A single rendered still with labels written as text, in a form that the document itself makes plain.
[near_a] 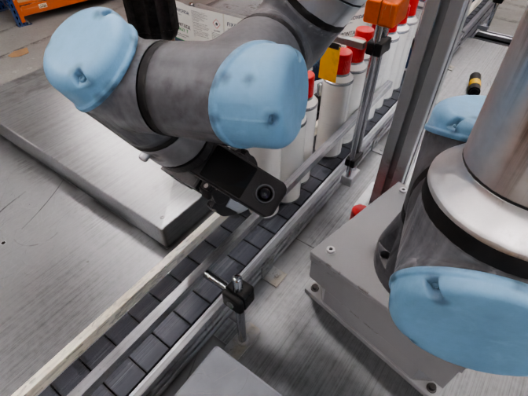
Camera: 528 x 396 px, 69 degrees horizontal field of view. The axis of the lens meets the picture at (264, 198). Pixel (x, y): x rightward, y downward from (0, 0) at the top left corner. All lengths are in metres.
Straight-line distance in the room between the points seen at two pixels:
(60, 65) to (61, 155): 0.54
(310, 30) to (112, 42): 0.16
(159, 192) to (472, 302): 0.56
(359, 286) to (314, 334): 0.12
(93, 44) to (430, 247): 0.27
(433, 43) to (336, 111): 0.20
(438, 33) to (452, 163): 0.32
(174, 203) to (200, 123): 0.41
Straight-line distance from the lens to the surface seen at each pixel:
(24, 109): 1.04
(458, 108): 0.40
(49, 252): 0.75
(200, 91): 0.27
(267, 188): 0.43
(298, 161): 0.60
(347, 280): 0.51
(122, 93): 0.31
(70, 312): 0.66
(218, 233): 0.62
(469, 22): 1.50
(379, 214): 0.60
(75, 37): 0.33
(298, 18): 0.36
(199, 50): 0.29
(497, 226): 0.25
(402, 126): 0.64
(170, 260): 0.56
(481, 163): 0.25
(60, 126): 0.94
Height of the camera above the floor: 1.36
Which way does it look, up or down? 46 degrees down
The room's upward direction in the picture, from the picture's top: straight up
